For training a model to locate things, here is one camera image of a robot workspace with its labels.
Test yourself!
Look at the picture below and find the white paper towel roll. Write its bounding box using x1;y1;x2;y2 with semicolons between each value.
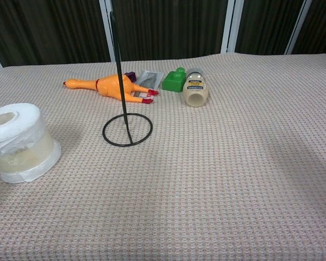
0;102;62;184

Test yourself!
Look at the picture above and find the green plastic toy block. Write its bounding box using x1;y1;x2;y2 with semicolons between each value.
161;66;187;93

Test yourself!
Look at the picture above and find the mayonnaise jar with blue label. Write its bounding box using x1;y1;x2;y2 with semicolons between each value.
183;67;209;108

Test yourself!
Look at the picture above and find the silver foil packet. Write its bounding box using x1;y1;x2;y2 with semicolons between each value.
136;70;164;89

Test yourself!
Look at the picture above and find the beige waffle-weave tablecloth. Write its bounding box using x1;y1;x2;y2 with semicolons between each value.
0;52;326;261

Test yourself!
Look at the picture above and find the yellow rubber chicken toy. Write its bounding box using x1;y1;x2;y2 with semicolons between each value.
63;73;160;105

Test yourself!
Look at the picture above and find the black wire towel stand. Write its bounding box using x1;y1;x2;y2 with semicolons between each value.
102;11;154;148

